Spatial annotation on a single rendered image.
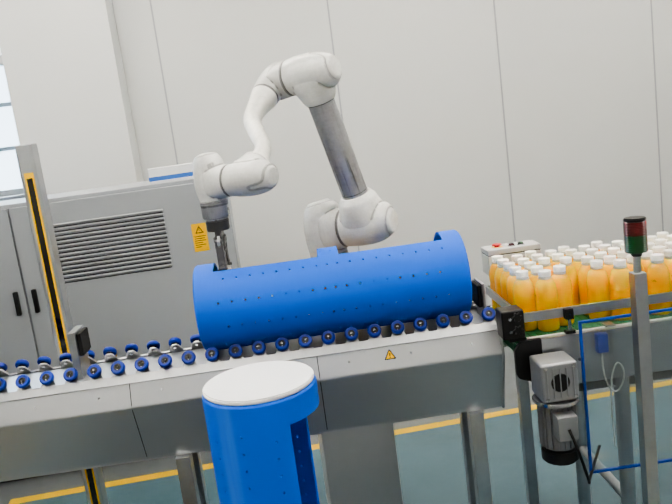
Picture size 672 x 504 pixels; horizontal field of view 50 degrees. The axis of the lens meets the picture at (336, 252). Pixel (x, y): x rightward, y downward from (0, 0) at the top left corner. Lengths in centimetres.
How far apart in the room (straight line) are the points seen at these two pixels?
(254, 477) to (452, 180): 377
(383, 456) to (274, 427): 139
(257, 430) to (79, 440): 94
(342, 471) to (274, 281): 106
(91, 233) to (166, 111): 146
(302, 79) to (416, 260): 77
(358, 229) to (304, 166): 234
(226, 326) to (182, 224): 156
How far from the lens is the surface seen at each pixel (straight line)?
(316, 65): 259
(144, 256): 385
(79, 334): 250
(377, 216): 273
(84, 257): 390
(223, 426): 177
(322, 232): 285
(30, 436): 257
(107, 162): 481
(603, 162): 569
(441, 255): 233
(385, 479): 313
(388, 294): 230
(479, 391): 250
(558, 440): 231
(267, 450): 176
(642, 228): 222
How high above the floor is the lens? 163
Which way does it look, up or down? 10 degrees down
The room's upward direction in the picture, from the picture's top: 8 degrees counter-clockwise
